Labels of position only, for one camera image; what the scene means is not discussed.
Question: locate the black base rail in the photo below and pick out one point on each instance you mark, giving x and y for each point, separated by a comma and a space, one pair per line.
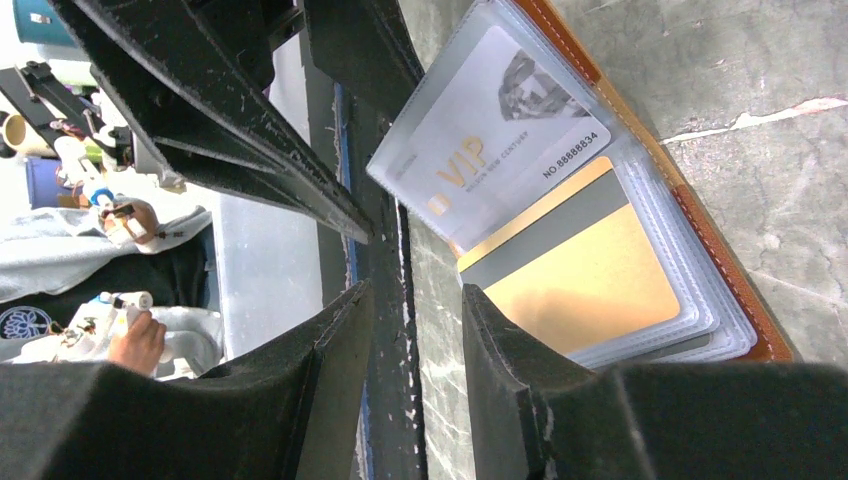
345, 131

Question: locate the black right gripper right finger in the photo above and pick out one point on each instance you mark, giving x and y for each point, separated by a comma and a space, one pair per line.
537, 415

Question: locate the background lab equipment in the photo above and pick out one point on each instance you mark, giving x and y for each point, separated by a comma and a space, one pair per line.
70, 128

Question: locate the brown leather card holder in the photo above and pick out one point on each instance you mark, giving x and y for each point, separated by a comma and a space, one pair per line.
724, 317

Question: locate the person in background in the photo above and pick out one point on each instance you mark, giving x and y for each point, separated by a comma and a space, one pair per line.
69, 294

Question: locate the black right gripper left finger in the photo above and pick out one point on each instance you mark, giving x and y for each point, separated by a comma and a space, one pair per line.
286, 410

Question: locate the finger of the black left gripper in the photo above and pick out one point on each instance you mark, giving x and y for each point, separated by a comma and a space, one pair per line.
365, 46
189, 77

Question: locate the aluminium frame rail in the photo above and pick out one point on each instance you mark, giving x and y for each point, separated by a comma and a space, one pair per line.
268, 271

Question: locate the white vip card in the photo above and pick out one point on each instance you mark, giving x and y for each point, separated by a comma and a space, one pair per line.
502, 132

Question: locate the gold card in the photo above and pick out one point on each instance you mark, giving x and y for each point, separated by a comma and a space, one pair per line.
577, 269

